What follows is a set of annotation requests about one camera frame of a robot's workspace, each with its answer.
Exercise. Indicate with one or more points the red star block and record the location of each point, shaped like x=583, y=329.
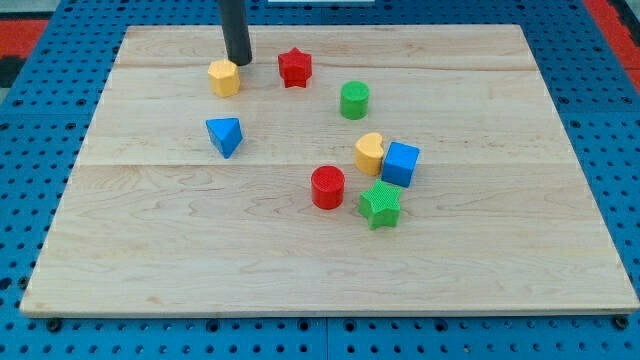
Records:
x=295, y=68

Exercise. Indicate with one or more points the green cylinder block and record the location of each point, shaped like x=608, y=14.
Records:
x=354, y=98

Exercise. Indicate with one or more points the yellow hexagon block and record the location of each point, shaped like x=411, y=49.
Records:
x=224, y=78

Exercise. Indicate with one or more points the blue cube block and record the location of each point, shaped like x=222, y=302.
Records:
x=399, y=164

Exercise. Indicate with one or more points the yellow heart block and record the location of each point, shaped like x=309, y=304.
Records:
x=368, y=153

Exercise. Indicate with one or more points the green star block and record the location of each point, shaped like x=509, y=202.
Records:
x=380, y=205

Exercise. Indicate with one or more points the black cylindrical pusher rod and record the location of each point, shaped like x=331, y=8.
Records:
x=234, y=24

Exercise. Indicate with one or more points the blue triangle block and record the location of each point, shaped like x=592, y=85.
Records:
x=225, y=134

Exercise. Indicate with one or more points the red cylinder block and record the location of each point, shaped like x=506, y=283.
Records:
x=327, y=187

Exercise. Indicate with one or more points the light wooden board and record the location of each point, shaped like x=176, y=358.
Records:
x=498, y=219

